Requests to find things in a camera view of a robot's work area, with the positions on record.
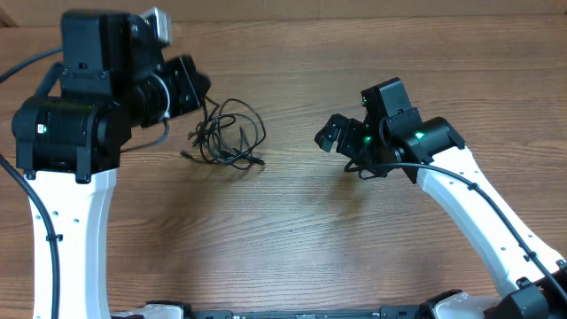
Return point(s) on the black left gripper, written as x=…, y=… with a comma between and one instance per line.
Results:
x=184, y=75

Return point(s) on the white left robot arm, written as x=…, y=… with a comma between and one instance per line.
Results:
x=71, y=134

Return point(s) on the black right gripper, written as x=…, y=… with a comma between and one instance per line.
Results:
x=348, y=132

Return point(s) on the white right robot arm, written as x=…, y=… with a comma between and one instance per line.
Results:
x=529, y=275

